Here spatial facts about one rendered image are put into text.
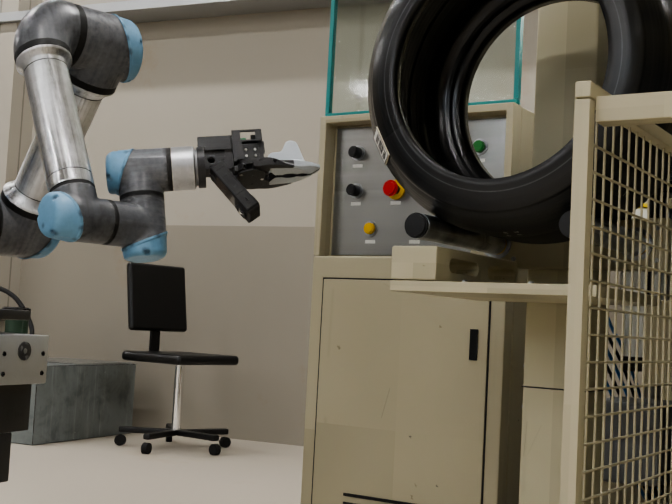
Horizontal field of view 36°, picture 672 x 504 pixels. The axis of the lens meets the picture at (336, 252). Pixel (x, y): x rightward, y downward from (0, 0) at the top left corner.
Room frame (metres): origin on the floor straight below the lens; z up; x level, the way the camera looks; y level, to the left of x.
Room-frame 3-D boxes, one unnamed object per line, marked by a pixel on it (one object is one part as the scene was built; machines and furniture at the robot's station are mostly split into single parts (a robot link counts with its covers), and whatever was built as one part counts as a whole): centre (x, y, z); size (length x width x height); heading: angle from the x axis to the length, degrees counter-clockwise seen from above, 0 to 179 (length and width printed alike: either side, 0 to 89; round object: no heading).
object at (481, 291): (1.86, -0.35, 0.80); 0.37 x 0.36 x 0.02; 57
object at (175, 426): (5.78, 0.84, 0.51); 0.64 x 0.64 x 1.01
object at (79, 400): (6.15, 1.70, 0.43); 0.90 x 0.72 x 0.87; 156
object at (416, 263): (1.94, -0.23, 0.83); 0.36 x 0.09 x 0.06; 147
